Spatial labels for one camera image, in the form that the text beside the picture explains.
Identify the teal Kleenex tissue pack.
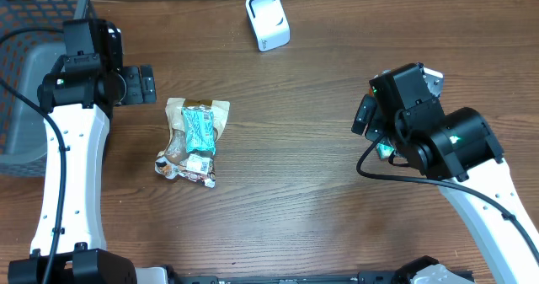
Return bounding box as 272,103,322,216
376,143,394,160

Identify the teal snack bar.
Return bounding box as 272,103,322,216
182,106,216,154

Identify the brown snack pouch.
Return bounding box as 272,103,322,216
155,98,231,188

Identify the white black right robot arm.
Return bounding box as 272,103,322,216
351,62,538,283

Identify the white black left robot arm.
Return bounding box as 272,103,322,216
6,19,157,283

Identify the white barcode scanner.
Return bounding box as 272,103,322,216
245,0,291,52

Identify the dark grey plastic basket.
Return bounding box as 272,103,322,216
1,0,95,177

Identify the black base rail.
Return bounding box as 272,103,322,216
134,266,477,284

